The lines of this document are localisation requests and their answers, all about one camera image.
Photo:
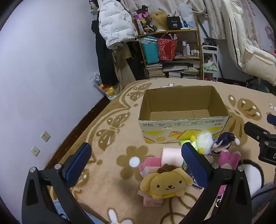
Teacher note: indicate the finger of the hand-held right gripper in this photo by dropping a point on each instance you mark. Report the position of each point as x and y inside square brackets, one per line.
[272, 119]
[256, 129]

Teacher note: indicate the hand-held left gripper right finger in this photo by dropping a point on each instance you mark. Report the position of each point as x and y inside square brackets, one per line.
[194, 163]

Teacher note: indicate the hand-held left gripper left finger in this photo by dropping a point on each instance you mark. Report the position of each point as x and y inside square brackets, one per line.
[77, 163]

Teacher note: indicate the yellow dog plush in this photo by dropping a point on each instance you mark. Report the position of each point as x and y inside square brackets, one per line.
[166, 183]

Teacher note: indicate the purple-haired doll plush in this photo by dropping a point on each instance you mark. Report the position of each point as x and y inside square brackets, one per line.
[223, 140]

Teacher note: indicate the cardboard box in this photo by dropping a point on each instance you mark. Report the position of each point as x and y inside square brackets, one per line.
[176, 131]

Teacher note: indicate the pink pack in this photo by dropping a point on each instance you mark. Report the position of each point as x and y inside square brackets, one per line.
[148, 163]

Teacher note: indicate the dark tissue pack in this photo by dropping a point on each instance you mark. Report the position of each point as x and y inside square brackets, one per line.
[192, 183]

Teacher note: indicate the green tissue pack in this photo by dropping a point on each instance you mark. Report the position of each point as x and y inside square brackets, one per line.
[185, 143]

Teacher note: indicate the pale pink roll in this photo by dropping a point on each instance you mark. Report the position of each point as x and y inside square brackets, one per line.
[171, 157]

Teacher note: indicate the white chick plush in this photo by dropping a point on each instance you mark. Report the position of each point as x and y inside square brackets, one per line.
[204, 141]

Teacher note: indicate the pink plush toy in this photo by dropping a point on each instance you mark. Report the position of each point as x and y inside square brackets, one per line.
[229, 158]

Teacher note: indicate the person's blue jeans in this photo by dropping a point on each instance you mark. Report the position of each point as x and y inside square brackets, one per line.
[264, 200]

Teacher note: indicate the beige flower printed blanket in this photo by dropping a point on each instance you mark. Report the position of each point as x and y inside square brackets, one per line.
[107, 120]

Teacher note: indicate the white storage cart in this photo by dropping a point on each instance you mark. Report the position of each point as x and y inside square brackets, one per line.
[210, 64]

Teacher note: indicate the plastic bag of toys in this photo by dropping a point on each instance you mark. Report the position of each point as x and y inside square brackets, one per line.
[106, 89]

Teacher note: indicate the white duvet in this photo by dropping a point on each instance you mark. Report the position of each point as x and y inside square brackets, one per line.
[248, 38]

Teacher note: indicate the wide stack of magazines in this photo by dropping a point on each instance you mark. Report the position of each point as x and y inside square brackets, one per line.
[181, 71]

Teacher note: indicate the small stack of books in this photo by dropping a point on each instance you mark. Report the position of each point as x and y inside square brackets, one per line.
[154, 71]

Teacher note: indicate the row of small bottles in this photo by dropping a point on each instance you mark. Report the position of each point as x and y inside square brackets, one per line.
[190, 50]

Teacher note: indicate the beige hanging garment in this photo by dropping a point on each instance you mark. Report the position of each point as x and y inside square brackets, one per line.
[120, 69]

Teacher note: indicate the black hanging coat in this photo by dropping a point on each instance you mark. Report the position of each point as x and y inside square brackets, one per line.
[105, 58]

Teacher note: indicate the white hanging cloth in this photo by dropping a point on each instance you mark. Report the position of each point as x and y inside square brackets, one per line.
[213, 19]

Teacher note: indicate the red patterned bag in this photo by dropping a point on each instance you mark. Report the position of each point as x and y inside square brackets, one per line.
[167, 48]

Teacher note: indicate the teal bag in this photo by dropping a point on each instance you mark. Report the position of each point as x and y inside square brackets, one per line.
[149, 50]

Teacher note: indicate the wooden shelf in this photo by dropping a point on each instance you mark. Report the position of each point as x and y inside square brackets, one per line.
[168, 31]

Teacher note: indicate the clear plastic bag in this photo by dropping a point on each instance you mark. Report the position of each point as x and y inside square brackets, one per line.
[188, 16]

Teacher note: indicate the small black box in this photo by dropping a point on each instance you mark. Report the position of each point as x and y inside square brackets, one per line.
[174, 23]

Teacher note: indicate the white puffer jacket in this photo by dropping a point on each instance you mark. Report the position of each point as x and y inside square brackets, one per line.
[117, 23]

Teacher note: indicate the blonde wig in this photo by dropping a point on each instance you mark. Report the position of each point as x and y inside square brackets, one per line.
[158, 20]

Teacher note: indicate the pink black printed bag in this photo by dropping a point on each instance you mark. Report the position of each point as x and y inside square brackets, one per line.
[143, 20]

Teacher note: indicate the white wall socket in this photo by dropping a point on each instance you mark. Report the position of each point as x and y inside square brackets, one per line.
[45, 136]
[35, 151]

